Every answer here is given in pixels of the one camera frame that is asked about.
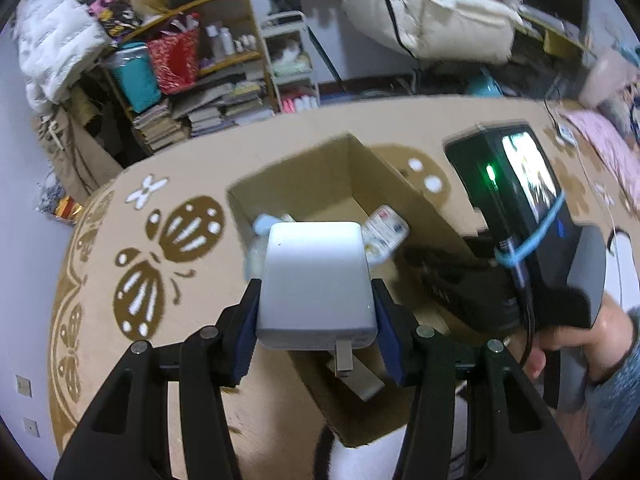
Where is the cardboard box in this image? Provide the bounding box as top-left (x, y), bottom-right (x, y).
top-left (227, 134), bottom-right (474, 448)

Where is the white tall power adapter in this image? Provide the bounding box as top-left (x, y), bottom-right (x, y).
top-left (256, 221), bottom-right (378, 376)

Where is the light blue small bottle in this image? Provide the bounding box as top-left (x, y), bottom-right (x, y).
top-left (252, 214), bottom-right (295, 237)

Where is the clear cartoon earbuds case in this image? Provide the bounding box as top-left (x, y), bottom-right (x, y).
top-left (244, 236), bottom-right (268, 281)

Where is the person's right hand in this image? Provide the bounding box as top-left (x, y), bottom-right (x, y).
top-left (524, 295), bottom-right (637, 382)

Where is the white remote control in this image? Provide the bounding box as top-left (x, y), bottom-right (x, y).
top-left (361, 205), bottom-right (410, 266)

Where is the beige patterned rug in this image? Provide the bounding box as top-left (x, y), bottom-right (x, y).
top-left (46, 93), bottom-right (640, 480)

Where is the teal fan base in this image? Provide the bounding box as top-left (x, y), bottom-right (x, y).
top-left (465, 68), bottom-right (503, 98)

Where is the bag of snacks on floor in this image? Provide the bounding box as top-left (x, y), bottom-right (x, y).
top-left (35, 170), bottom-right (82, 224)

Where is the beige hanging coat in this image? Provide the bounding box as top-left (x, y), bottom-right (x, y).
top-left (32, 107), bottom-right (122, 205)

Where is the stack of books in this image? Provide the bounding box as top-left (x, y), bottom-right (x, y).
top-left (132, 100), bottom-right (191, 153)

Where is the cream padded recliner chair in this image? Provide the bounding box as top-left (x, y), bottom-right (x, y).
top-left (341, 0), bottom-right (523, 65)

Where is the white rolling cart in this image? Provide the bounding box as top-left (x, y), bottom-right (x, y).
top-left (259, 11), bottom-right (320, 114)

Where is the teal storage container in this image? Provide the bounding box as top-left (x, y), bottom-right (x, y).
top-left (102, 42), bottom-right (162, 114)

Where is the red patterned gift bag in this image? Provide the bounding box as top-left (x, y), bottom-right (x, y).
top-left (146, 29), bottom-right (200, 96)

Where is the wooden bookshelf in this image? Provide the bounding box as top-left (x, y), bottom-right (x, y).
top-left (101, 0), bottom-right (276, 155)

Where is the white puffer jacket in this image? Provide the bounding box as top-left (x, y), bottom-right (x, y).
top-left (13, 0), bottom-right (111, 116)

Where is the wall outlet lower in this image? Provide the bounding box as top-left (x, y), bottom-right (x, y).
top-left (23, 417), bottom-right (40, 438)

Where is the wall outlet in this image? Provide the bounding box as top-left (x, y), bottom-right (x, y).
top-left (23, 417), bottom-right (40, 438)
top-left (15, 375), bottom-right (32, 398)

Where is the wall outlet upper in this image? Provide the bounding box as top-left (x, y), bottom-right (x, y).
top-left (15, 375), bottom-right (32, 398)

